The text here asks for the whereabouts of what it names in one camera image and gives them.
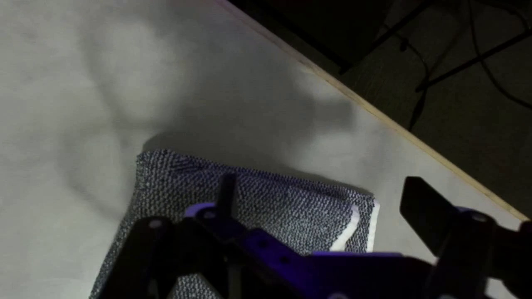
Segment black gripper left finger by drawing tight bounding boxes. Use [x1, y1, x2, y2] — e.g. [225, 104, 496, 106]
[99, 172, 313, 299]

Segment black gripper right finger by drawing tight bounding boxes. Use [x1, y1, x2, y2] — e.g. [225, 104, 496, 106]
[400, 176, 532, 299]

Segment dark grey striped towel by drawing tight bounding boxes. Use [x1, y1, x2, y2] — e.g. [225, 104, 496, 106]
[89, 147, 383, 299]

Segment black tripod stand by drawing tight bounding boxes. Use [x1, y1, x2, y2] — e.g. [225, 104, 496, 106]
[365, 0, 532, 131]

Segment black floor cable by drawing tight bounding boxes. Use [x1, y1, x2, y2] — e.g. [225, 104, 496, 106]
[465, 0, 532, 109]

